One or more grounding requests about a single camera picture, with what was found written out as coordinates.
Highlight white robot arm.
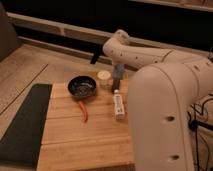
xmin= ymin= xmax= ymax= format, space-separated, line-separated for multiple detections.
xmin=103 ymin=30 xmax=213 ymax=171

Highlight ceramic cup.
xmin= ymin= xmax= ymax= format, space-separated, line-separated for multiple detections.
xmin=97 ymin=70 xmax=111 ymax=88

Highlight white plastic bottle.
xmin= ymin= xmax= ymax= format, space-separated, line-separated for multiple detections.
xmin=113 ymin=90 xmax=125 ymax=120

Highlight wooden board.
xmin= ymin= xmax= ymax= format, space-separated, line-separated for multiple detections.
xmin=37 ymin=83 xmax=134 ymax=171

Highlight dark floor mat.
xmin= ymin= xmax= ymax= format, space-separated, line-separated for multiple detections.
xmin=0 ymin=84 xmax=52 ymax=168

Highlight black pan red handle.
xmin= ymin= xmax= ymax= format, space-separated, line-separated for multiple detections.
xmin=67 ymin=76 xmax=96 ymax=123

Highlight wooden shelf rail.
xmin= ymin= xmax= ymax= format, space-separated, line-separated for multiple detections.
xmin=7 ymin=12 xmax=209 ymax=56

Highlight black cables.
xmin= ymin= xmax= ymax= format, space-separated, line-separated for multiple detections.
xmin=186 ymin=93 xmax=213 ymax=171

